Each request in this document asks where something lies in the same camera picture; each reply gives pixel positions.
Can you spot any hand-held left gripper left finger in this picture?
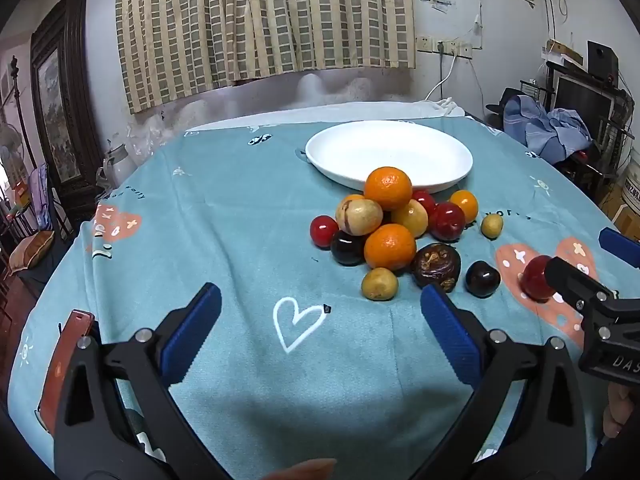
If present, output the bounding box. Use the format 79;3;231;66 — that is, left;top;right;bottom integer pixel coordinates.
52;282;231;480

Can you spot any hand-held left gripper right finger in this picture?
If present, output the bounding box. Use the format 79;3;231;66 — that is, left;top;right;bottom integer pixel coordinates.
410;284;589;480

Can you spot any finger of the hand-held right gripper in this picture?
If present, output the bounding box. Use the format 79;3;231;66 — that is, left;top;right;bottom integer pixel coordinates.
544;256;620;312
599;227;640;264

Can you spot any red round fruit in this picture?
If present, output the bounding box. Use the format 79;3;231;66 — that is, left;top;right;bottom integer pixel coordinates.
310;215;340;248
522;255;558;303

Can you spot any dark purple plum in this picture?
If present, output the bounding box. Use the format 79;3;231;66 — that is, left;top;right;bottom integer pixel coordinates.
465;260;501;299
330;229;367;266

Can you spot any dark brown mangosteen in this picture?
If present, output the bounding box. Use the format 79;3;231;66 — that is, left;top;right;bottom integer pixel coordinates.
411;243;461;293

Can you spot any large orange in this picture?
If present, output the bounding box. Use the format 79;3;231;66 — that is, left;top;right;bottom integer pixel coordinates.
363;166;414;212
363;223;417;271

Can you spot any large red fruit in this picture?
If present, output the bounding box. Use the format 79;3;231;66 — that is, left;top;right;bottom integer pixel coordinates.
430;202;467;242

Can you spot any yellow round fruit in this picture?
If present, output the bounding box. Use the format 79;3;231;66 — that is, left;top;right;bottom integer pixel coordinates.
391;199;429;239

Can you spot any small red fruit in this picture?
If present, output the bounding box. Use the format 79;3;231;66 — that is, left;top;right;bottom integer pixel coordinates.
411;190;437;216

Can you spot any tan fruit with brown patch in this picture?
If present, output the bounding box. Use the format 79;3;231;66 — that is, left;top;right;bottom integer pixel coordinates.
335;198;384;236

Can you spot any white oval plate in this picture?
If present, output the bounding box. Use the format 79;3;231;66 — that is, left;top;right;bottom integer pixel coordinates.
305;120;474;194

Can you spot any person's right hand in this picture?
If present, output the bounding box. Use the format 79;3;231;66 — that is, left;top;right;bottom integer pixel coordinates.
602;383;640;440

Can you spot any person's left hand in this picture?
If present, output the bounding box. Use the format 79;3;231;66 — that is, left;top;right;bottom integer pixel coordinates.
260;458;337;480

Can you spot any cardboard box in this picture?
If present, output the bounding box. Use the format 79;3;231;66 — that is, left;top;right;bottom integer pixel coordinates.
612;200;640;241

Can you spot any teal printed tablecloth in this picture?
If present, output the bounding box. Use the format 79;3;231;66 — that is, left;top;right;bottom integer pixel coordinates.
7;112;640;480

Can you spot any blue clothing pile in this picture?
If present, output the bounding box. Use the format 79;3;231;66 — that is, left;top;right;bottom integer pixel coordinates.
502;94;593;163

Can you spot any black monitor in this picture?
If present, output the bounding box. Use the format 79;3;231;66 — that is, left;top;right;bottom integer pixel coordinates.
554;75;615;128

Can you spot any tan chair cushion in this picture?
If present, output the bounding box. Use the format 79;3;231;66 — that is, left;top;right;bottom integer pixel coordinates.
10;230;56;273

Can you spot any black speaker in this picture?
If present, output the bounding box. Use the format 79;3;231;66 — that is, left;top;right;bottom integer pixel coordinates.
586;41;620;78

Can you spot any white kettle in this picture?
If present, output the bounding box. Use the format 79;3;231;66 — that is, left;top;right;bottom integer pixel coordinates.
102;142;138;186

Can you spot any clear plastic bag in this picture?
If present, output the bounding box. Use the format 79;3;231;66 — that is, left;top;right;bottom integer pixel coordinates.
125;110;173;161

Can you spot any purple cloth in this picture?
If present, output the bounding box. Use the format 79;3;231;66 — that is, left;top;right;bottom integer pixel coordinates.
30;165;53;231

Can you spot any dark wood framed painting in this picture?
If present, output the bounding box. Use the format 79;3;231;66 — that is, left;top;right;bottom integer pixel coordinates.
30;0;106;206

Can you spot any beige checked curtain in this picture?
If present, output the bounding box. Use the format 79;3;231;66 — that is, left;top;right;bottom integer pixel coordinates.
116;0;417;115

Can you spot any white power cable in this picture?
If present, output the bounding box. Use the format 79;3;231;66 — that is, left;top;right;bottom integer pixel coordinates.
425;52;458;103

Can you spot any white wall socket strip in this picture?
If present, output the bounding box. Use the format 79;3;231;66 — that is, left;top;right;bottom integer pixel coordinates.
436;39;473;59

